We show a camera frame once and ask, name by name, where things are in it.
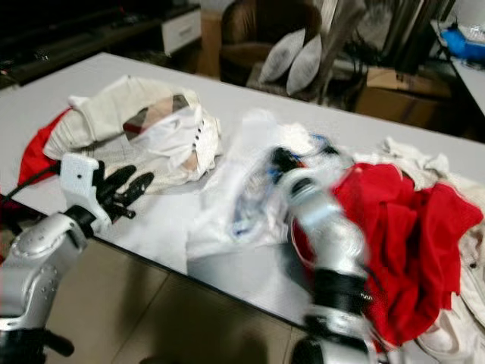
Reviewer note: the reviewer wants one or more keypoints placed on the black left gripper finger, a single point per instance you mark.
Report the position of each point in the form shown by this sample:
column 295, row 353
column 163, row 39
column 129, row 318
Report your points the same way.
column 136, row 188
column 121, row 177

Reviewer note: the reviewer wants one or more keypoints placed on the white pillow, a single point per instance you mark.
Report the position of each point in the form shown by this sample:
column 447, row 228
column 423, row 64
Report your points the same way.
column 307, row 64
column 280, row 57

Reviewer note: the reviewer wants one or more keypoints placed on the blue plastic object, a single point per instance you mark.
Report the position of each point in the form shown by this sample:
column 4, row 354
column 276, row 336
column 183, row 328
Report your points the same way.
column 466, row 44

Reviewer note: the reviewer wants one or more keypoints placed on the white t-shirt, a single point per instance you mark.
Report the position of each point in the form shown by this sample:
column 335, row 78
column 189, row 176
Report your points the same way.
column 216, row 197

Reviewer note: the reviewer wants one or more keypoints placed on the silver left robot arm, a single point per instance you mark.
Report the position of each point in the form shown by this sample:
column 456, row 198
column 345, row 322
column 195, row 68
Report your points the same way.
column 38, row 258

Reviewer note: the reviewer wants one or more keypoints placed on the blue plastic hanger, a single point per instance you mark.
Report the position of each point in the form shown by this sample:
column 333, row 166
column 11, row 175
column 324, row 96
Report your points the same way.
column 244, row 220

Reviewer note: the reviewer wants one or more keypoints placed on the dark tv bench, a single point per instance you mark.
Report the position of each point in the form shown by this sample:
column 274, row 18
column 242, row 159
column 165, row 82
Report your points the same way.
column 76, row 42

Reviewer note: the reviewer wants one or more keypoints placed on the brown curtain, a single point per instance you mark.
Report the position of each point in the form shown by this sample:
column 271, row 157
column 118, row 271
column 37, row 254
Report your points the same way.
column 345, row 30

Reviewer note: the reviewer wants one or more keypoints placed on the open cardboard box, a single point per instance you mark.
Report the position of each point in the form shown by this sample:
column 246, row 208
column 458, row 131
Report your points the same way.
column 402, row 98

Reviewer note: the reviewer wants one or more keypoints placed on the white drawer cabinet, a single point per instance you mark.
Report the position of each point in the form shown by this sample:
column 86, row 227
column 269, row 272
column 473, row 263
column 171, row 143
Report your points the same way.
column 180, row 30

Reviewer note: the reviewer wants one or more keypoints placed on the brown armchair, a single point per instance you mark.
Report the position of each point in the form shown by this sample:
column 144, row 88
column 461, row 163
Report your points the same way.
column 246, row 30

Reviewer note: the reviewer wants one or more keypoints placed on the red white-striped shirt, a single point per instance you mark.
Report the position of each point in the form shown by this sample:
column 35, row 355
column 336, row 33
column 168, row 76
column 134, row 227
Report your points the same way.
column 409, row 243

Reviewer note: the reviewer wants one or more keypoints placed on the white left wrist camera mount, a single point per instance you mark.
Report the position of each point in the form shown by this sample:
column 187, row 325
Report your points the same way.
column 79, row 182

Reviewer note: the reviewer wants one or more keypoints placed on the cream garment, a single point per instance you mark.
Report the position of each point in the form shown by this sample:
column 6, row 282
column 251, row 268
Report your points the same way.
column 409, row 155

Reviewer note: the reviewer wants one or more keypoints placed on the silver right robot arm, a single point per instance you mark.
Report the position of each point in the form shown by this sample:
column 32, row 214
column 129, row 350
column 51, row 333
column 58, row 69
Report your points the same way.
column 337, row 235

